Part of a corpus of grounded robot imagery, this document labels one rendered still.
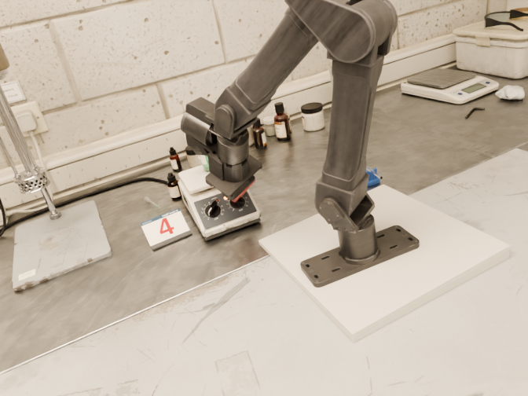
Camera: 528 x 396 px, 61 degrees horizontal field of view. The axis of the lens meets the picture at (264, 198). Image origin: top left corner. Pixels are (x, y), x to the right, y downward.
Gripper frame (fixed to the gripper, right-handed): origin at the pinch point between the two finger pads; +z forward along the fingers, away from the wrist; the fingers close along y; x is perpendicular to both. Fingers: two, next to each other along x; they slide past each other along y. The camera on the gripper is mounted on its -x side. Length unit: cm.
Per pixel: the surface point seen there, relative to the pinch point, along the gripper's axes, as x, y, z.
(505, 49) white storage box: 23, -108, 12
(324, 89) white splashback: -18, -66, 26
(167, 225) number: -8.8, 12.2, 6.1
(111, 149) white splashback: -47, 0, 21
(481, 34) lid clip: 13, -111, 13
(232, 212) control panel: 1.5, 2.6, 1.4
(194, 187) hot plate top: -8.5, 3.5, 0.6
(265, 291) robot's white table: 19.9, 14.5, -6.6
